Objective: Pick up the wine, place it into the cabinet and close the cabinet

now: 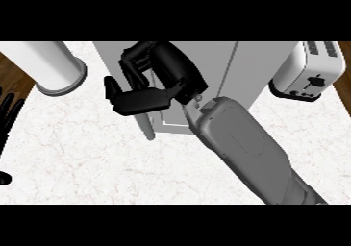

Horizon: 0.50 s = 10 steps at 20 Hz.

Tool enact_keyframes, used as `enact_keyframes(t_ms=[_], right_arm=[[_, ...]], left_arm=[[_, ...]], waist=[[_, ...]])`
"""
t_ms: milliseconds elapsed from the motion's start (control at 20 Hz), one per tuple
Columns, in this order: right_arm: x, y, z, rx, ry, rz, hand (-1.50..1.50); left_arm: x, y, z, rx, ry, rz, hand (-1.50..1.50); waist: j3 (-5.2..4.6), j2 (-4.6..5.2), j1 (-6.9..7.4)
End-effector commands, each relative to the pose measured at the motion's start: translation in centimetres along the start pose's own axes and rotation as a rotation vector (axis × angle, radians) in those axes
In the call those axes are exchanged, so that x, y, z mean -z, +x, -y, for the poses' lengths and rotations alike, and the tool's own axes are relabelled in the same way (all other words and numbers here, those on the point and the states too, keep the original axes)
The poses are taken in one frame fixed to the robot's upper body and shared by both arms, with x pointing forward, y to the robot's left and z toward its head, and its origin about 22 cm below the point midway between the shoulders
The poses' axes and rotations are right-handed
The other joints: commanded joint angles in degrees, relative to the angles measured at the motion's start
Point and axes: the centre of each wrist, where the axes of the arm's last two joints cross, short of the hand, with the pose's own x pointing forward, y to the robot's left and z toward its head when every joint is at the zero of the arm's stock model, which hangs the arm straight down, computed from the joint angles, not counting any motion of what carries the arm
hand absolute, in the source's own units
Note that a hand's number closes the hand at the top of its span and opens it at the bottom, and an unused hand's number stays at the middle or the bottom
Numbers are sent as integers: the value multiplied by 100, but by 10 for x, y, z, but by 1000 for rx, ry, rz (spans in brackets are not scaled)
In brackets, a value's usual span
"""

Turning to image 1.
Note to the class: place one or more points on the grey cabinet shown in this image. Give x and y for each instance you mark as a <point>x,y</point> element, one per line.
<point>263,67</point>

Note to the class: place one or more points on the white toaster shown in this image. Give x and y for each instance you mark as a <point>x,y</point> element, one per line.
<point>309,70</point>

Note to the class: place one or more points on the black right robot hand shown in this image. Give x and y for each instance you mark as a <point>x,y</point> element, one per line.
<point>173,70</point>

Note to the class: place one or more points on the white cylindrical canister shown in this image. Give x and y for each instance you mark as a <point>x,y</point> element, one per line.
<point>46,64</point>

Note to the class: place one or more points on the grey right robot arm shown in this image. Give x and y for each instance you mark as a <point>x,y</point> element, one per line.
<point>244,147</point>

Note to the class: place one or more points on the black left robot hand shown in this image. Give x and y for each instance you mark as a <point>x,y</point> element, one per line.
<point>3,128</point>

